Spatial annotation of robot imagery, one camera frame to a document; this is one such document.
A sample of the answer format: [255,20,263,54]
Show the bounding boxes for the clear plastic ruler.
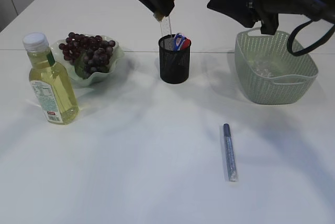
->
[159,16,172,37]

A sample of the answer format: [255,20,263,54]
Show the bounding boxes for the pale green wavy plate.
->
[50,35,124,87]

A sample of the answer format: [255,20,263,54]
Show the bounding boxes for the green plastic woven basket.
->
[234,28,318,105]

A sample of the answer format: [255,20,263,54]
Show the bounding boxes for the silver glitter pen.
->
[223,124,238,182]

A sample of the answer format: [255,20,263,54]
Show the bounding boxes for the red grape bunch with leaf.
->
[58,32,116,79]

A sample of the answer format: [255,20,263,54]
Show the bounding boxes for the clear plastic sheet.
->
[248,59,281,78]

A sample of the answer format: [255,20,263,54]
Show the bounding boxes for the black mesh pen cup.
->
[158,34,192,84]

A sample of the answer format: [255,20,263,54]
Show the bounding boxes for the red glitter pen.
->
[181,38,191,50]

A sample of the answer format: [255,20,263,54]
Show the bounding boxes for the blue scissors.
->
[173,33,186,51]

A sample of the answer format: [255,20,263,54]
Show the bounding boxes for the yellow tea bottle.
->
[23,32,79,125]

